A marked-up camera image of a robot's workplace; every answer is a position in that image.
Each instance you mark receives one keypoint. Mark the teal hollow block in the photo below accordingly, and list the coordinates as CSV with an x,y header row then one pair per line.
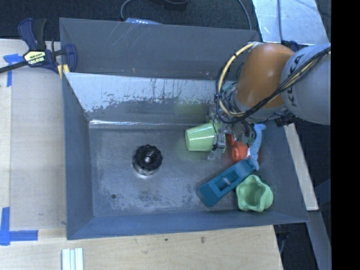
x,y
215,188

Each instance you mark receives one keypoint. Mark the blue toy animal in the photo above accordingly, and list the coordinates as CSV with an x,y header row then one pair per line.
x,y
257,143

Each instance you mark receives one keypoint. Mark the green flower-shaped cup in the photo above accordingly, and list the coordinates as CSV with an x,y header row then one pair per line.
x,y
254,194

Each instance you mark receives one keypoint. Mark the light green plastic cup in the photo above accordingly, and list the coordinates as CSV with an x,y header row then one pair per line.
x,y
200,137

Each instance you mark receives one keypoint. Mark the pale wood flat board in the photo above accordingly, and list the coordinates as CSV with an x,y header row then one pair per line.
x,y
36,150

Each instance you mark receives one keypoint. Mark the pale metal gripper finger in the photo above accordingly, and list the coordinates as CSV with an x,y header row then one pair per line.
x,y
221,141

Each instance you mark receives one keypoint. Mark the orange toy piece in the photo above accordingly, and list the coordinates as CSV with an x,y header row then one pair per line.
x,y
239,152

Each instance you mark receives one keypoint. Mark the grey metal bin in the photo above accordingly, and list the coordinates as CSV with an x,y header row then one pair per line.
x,y
126,184

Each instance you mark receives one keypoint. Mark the black round ribbed knob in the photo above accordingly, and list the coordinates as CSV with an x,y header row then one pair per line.
x,y
147,159

